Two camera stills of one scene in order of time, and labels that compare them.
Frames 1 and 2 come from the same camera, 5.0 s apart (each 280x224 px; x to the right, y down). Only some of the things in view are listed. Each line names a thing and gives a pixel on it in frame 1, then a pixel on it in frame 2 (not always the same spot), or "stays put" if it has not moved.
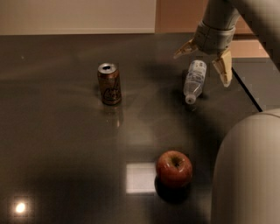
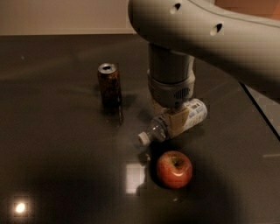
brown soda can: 108,76 stays put
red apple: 173,169 stays put
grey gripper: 213,40 to 169,92
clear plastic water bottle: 194,80 to 163,129
